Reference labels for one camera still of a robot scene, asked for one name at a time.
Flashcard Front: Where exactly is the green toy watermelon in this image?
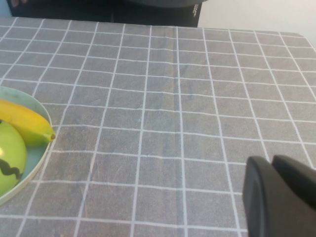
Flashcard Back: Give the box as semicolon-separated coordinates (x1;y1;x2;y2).
0;119;28;197

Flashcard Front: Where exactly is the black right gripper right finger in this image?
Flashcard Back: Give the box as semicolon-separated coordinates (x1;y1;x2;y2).
271;155;316;207

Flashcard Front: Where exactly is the pale green round plate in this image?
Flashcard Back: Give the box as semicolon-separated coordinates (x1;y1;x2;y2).
0;86;54;205

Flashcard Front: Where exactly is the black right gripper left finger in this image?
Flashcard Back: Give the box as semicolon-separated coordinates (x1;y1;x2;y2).
242;156;316;237

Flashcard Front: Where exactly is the grey white checked tablecloth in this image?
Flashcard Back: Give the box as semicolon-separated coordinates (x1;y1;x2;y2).
0;16;316;237

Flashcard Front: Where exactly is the yellow toy banana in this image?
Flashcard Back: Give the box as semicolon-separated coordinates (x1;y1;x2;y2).
0;99;56;148

